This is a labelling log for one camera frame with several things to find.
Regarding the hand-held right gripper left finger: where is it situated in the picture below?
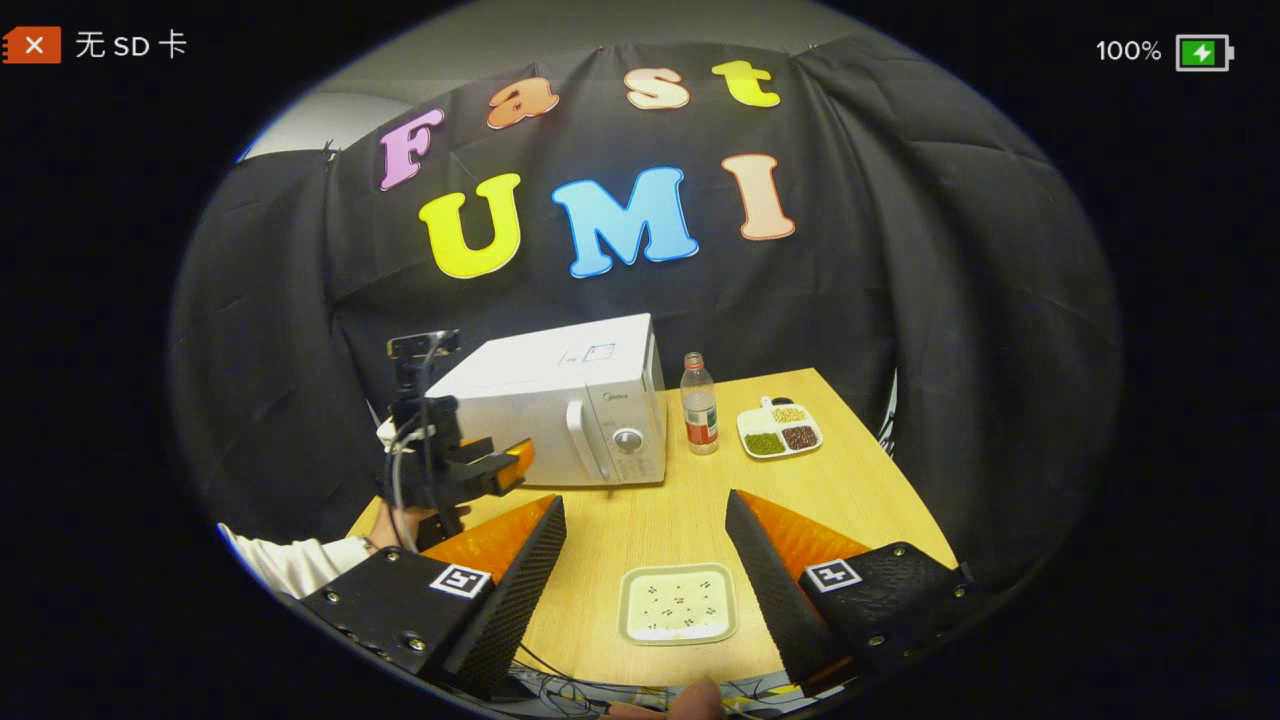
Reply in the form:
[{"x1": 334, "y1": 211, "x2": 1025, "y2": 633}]
[{"x1": 300, "y1": 495, "x2": 568, "y2": 701}]

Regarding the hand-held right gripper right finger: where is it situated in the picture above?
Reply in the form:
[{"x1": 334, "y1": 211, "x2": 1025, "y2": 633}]
[{"x1": 725, "y1": 488, "x2": 976, "y2": 691}]

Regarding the plastic bottle with red label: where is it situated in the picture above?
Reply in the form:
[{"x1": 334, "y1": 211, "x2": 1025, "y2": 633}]
[{"x1": 680, "y1": 352, "x2": 721, "y2": 456}]

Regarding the black backdrop cloth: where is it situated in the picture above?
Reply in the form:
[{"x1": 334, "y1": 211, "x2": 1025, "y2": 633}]
[{"x1": 170, "y1": 40, "x2": 1121, "y2": 591}]

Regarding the white divided dish of beans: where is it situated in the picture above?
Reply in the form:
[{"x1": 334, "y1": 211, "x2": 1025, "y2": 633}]
[{"x1": 736, "y1": 396, "x2": 824, "y2": 461}]

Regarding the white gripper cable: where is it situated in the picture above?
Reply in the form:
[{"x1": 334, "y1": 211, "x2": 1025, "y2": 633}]
[{"x1": 378, "y1": 420, "x2": 441, "y2": 526}]

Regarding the white microwave oven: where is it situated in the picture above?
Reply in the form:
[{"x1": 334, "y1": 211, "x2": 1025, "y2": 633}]
[{"x1": 425, "y1": 312, "x2": 669, "y2": 488}]

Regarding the pale green rectangular plate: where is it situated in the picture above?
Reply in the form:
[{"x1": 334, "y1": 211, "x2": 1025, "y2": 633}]
[{"x1": 617, "y1": 563, "x2": 739, "y2": 646}]

